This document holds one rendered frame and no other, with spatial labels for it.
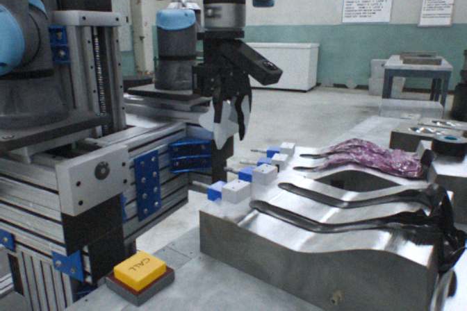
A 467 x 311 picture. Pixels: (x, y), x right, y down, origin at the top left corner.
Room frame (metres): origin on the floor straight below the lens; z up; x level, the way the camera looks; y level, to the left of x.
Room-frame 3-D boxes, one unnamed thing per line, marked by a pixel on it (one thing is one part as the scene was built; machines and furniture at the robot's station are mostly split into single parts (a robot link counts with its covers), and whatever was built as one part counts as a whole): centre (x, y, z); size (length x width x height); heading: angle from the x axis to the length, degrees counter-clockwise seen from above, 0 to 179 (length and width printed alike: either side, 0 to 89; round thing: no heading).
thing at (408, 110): (3.93, -1.95, 0.32); 0.60 x 0.40 x 0.22; 69
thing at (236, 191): (0.68, 0.03, 0.89); 0.13 x 0.05 x 0.05; 54
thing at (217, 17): (0.67, 0.02, 1.23); 0.08 x 0.08 x 0.05
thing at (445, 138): (0.88, -0.55, 0.93); 0.08 x 0.08 x 0.04
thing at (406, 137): (1.22, -0.68, 0.84); 0.20 x 0.15 x 0.07; 54
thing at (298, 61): (7.78, -0.97, 0.47); 1.52 x 0.77 x 0.94; 65
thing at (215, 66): (0.68, 0.02, 1.15); 0.09 x 0.08 x 0.12; 54
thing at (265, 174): (0.77, -0.03, 0.89); 0.13 x 0.05 x 0.05; 54
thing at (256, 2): (1.24, -0.10, 1.34); 0.11 x 0.08 x 0.11; 177
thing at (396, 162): (0.89, -0.35, 0.90); 0.26 x 0.18 x 0.08; 71
